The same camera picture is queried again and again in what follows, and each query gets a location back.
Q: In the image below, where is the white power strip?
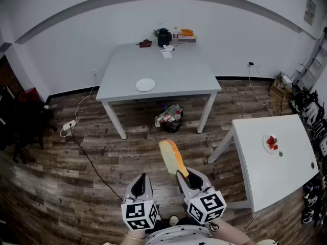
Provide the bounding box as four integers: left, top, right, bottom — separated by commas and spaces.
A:
63, 119, 77, 131

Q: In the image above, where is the yellow bread slice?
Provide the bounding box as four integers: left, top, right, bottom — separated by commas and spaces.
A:
158, 139, 190, 178

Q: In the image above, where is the white power strip cable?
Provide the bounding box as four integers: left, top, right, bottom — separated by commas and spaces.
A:
60, 72, 98, 138

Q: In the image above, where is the white flat box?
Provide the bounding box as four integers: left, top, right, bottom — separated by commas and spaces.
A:
177, 35, 198, 45

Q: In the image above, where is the pile of black equipment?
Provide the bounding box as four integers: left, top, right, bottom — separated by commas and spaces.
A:
289, 88, 327, 230

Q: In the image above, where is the black thermos jug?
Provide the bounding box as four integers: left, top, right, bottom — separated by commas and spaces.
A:
157, 28, 173, 48

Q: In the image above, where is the red box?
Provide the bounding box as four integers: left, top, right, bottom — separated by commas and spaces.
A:
20, 87, 40, 103

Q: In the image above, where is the grey rectangular table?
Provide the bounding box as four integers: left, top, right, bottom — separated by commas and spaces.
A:
96, 42, 222, 140

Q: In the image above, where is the black floor cable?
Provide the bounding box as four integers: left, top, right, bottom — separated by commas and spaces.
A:
68, 124, 124, 202

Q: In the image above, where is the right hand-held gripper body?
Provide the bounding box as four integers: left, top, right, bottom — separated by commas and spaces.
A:
183, 185, 227, 225

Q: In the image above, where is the person's right forearm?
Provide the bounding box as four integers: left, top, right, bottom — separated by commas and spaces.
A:
211, 218, 259, 245

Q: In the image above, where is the person's left forearm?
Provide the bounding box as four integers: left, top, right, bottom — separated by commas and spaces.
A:
125, 229, 146, 245

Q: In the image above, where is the person's star print shirt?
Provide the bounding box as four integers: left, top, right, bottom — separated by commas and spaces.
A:
144, 225, 281, 245

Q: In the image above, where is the white charger cable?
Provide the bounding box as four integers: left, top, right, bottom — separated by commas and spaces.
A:
248, 64, 273, 116

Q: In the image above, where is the wooden crate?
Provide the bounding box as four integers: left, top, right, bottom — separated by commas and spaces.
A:
269, 77, 293, 102

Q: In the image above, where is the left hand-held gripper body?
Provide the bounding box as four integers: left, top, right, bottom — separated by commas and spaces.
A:
121, 197, 159, 231

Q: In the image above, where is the metal rack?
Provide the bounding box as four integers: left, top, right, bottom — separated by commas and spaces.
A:
292, 27, 327, 91

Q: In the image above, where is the dark red pouch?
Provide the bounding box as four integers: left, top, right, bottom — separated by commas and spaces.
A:
135, 39, 153, 48

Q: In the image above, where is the small white fruit plate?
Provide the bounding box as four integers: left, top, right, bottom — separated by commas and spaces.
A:
263, 133, 279, 154

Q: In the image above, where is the white round plate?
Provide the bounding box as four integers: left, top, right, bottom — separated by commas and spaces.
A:
135, 78, 156, 92

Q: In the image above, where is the gold bracelet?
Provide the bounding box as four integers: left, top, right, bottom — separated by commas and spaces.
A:
124, 233, 146, 241

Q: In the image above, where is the white table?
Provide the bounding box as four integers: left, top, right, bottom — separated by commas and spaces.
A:
207, 114, 320, 213

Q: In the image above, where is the black chair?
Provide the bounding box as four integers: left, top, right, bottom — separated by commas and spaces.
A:
0, 85, 57, 164

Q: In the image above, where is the wall poster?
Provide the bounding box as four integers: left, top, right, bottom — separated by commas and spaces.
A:
303, 0, 317, 27

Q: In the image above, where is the black trash bin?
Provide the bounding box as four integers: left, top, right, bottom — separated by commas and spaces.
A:
154, 105, 184, 134

